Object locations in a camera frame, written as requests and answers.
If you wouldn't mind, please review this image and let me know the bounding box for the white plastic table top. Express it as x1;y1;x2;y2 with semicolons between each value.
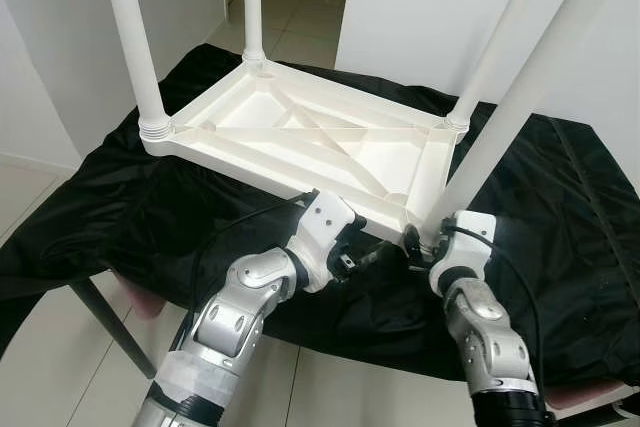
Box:
138;55;473;248

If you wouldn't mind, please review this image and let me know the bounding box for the black table cloth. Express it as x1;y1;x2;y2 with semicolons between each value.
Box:
0;44;640;388

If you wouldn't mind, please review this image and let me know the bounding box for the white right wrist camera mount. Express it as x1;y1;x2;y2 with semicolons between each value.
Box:
428;210;498;293

